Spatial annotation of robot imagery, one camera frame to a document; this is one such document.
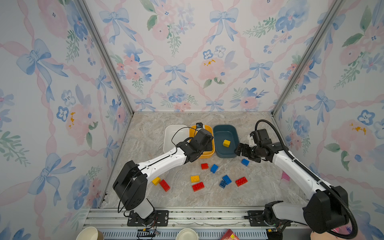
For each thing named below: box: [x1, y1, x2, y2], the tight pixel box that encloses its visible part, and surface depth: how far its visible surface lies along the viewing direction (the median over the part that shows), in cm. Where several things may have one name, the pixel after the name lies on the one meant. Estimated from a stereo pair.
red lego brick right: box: [235, 176, 248, 187], surface depth 87 cm
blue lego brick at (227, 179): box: [222, 174, 232, 185], surface depth 87 cm
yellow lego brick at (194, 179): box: [190, 175, 200, 183], surface depth 88 cm
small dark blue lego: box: [219, 180, 227, 189], surface depth 85 cm
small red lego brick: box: [201, 163, 209, 170], surface depth 94 cm
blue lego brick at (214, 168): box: [210, 163, 219, 174], surface depth 92 cm
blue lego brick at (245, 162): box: [241, 158, 250, 167], surface depth 95 cm
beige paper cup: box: [75, 226, 104, 240], surface depth 65 cm
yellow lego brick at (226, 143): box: [222, 139, 231, 148], surface depth 102 cm
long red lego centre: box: [192, 181, 205, 192], surface depth 85 cm
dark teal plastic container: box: [213, 124, 240, 158], surface depth 104 cm
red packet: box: [220, 228, 240, 240], surface depth 68 cm
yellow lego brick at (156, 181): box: [152, 176, 161, 186], surface depth 85 cm
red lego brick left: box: [159, 179, 171, 192], surface depth 85 cm
